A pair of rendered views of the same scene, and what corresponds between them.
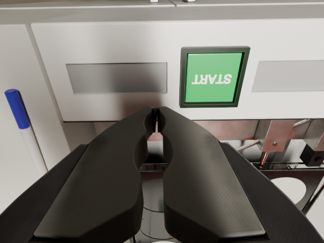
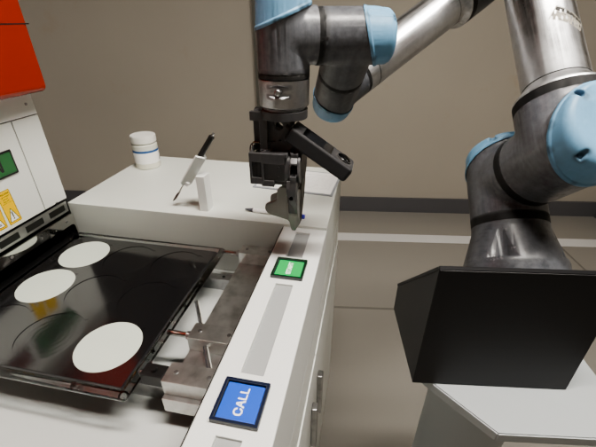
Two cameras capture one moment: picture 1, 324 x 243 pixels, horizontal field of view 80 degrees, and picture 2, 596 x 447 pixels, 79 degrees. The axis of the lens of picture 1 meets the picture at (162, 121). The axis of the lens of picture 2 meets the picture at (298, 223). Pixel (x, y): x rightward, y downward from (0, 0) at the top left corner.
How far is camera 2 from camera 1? 0.59 m
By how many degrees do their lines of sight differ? 59
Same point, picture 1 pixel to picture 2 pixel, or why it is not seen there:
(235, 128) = (219, 322)
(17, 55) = (317, 223)
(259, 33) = (306, 285)
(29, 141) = not seen: hidden behind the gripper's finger
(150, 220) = (147, 254)
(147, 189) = (190, 259)
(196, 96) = (282, 262)
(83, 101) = (292, 233)
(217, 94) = (280, 269)
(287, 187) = (118, 353)
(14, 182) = (255, 202)
